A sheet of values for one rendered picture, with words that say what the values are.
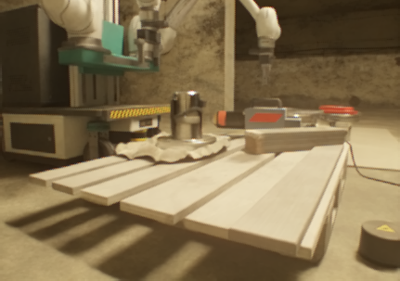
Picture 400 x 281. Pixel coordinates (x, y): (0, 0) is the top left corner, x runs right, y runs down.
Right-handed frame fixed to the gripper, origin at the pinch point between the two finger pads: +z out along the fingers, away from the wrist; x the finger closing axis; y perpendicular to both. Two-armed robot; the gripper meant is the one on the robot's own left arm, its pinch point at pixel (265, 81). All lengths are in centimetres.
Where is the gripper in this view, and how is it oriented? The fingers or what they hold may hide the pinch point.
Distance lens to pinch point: 160.4
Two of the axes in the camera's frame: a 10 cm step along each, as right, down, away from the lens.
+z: 0.0, 9.9, 1.2
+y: 9.4, 0.4, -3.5
